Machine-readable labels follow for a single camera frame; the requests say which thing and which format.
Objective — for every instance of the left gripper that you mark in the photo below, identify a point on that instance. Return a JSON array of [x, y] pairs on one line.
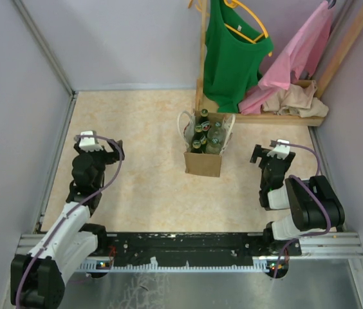
[[112, 156]]

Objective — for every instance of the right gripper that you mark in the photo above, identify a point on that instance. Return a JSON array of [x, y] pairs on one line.
[[261, 152]]

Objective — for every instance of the clear Chang soda bottle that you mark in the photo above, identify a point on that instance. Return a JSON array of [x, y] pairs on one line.
[[216, 129], [215, 143]]

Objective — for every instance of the green Perrier bottle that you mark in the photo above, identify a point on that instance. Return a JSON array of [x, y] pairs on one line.
[[204, 120], [197, 147], [199, 135]]

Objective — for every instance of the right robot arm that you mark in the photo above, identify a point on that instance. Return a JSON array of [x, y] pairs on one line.
[[314, 207]]

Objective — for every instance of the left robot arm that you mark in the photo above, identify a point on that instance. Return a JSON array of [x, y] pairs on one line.
[[38, 278]]

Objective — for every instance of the brown canvas bag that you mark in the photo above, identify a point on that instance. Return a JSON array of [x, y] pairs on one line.
[[203, 164]]

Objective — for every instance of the beige crumpled cloth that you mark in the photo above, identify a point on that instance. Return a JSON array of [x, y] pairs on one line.
[[297, 101]]

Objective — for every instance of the wooden clothes rack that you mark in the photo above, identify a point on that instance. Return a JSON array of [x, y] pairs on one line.
[[331, 69]]

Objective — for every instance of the pink shirt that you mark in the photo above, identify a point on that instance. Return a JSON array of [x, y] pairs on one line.
[[301, 54]]

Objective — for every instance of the green tank top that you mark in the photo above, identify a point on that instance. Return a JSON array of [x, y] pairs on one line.
[[231, 67]]

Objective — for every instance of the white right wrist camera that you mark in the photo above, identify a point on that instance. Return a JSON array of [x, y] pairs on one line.
[[280, 149]]

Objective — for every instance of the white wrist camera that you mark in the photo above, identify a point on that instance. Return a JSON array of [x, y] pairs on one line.
[[88, 142], [280, 149]]

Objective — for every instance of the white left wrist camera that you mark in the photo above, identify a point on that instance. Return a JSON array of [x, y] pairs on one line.
[[88, 142]]

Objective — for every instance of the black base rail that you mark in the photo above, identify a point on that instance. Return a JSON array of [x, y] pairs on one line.
[[177, 249]]

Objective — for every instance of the aluminium frame rail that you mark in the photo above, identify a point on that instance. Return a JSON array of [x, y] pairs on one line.
[[334, 245]]

